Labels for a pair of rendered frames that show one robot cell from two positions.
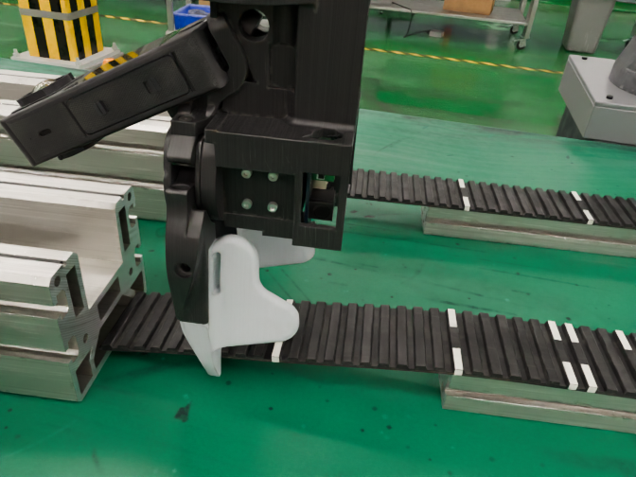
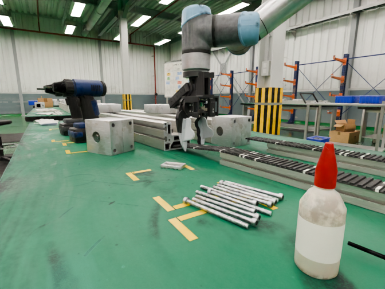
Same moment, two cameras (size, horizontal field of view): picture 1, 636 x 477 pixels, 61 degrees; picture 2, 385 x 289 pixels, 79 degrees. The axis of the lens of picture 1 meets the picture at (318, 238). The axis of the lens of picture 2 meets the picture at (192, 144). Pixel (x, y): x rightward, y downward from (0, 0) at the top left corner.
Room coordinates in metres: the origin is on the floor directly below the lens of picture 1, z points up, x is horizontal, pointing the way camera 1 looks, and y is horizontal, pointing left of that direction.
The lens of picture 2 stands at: (-0.20, -0.43, 0.93)
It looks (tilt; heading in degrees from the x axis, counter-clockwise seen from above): 11 degrees down; 48
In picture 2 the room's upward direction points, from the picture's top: straight up
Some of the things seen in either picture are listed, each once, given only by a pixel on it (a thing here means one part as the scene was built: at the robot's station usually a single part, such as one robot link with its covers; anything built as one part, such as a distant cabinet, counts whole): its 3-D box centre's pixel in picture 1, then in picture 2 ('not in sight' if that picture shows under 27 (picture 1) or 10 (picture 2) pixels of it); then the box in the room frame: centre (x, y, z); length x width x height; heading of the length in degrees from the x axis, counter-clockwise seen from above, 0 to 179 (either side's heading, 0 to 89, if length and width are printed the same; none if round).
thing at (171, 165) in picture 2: not in sight; (173, 165); (0.11, -0.02, 0.78); 0.05 x 0.03 x 0.01; 119
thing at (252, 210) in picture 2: not in sight; (223, 200); (0.05, -0.22, 0.78); 0.11 x 0.01 x 0.01; 95
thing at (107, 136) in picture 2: not in sight; (113, 134); (0.09, 0.24, 0.83); 0.11 x 0.10 x 0.10; 19
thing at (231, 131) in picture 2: not in sight; (233, 129); (0.44, 0.06, 0.83); 0.12 x 0.09 x 0.10; 176
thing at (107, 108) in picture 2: not in sight; (105, 110); (0.28, 0.77, 0.87); 0.16 x 0.11 x 0.07; 86
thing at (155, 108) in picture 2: not in sight; (162, 111); (0.46, 0.51, 0.87); 0.16 x 0.11 x 0.07; 86
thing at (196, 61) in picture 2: not in sight; (196, 64); (0.24, 0.04, 1.02); 0.08 x 0.08 x 0.05
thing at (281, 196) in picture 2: not in sight; (251, 188); (0.13, -0.22, 0.78); 0.11 x 0.01 x 0.01; 96
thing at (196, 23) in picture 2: not in sight; (197, 31); (0.24, 0.03, 1.10); 0.09 x 0.08 x 0.11; 124
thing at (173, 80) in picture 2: not in sight; (184, 96); (4.24, 4.80, 0.97); 1.51 x 0.50 x 1.95; 100
